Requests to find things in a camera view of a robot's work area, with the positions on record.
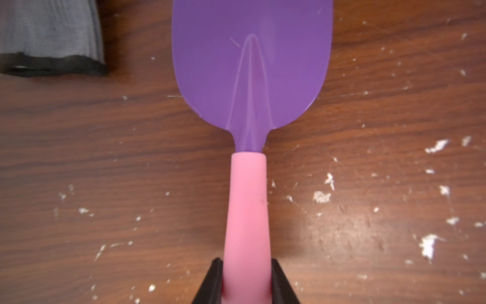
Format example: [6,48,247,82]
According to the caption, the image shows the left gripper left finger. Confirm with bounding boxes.
[192,258,224,304]

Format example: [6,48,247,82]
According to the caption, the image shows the blue grey gardening glove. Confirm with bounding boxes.
[1,1,108,78]

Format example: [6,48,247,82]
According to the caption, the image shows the purple pointed shovel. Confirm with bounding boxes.
[172,0,334,303]

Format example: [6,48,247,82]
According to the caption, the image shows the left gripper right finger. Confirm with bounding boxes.
[272,258,300,304]

